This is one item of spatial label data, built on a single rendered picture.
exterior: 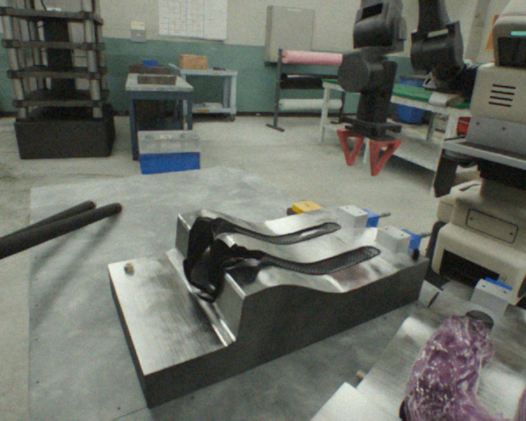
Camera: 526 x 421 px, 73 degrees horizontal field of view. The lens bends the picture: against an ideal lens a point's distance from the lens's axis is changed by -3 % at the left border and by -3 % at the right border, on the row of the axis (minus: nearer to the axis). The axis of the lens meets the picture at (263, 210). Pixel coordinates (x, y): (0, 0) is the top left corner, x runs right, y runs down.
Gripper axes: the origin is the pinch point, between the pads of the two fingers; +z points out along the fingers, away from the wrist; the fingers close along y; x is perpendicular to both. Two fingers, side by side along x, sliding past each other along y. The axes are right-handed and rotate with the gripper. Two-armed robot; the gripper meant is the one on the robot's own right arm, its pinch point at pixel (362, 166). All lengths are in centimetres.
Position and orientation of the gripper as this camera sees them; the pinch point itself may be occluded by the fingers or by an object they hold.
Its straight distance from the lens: 75.6
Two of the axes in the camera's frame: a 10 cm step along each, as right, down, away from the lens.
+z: -0.8, 9.1, 4.0
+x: 8.7, -1.4, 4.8
